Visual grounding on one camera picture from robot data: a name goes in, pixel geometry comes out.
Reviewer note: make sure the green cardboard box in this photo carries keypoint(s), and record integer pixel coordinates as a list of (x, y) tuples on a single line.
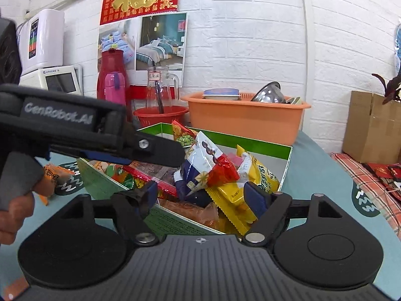
[(164, 222)]

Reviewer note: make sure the red plastic basket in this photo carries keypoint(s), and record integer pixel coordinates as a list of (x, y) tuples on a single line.
[(149, 116)]

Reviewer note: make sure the blue lidded bowl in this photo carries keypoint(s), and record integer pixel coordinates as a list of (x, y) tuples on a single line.
[(227, 94)]

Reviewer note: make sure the orange green snack bag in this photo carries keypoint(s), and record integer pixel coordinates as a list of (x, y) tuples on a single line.
[(116, 172)]

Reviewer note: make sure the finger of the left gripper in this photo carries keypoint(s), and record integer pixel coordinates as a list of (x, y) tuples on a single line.
[(158, 150), (103, 157)]

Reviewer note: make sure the orange plastic basin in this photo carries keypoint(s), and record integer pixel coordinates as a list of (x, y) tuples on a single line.
[(272, 122)]

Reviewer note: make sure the orange clear snack pack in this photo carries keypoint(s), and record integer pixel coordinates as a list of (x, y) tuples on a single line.
[(54, 176)]

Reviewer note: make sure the white water purifier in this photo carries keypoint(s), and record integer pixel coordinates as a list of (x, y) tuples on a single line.
[(40, 41)]

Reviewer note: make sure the dark blue white snack pack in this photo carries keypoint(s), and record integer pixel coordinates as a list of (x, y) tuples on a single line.
[(205, 166)]

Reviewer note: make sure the brown cardboard box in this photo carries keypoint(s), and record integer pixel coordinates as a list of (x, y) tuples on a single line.
[(373, 129)]

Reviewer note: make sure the plaid cloth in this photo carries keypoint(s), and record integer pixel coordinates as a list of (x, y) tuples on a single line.
[(373, 187)]

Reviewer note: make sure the yellow chips bag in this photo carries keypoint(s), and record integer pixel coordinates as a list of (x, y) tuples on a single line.
[(230, 197)]

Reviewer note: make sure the pink thermos bottle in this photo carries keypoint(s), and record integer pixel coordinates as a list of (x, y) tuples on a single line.
[(115, 88)]

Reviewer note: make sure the green pea snack bag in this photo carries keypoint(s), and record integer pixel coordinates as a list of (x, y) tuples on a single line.
[(185, 136)]

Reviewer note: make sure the person left hand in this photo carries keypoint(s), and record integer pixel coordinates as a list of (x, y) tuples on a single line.
[(21, 208)]

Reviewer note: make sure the clear red-edged dates bag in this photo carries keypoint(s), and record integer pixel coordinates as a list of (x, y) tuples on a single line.
[(144, 172)]

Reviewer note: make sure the blue round wall decoration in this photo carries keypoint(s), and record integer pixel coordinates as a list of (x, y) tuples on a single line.
[(397, 48)]

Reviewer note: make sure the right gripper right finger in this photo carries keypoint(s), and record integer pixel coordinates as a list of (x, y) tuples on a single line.
[(271, 212)]

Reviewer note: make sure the dark red plant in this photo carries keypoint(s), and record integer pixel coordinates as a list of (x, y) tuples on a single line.
[(392, 88)]

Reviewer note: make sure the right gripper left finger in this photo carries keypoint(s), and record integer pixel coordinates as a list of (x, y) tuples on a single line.
[(131, 208)]

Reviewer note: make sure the steel bowl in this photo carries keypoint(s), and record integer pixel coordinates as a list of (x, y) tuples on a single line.
[(270, 93)]

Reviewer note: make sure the red thermos jug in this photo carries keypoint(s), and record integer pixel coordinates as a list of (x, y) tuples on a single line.
[(112, 60)]

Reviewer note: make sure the glass pitcher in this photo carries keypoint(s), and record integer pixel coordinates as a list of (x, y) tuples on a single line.
[(162, 89)]

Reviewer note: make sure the white water dispenser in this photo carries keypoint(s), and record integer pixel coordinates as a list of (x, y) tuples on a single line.
[(65, 79)]

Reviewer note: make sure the bedding poster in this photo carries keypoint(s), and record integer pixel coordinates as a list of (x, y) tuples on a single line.
[(145, 41)]

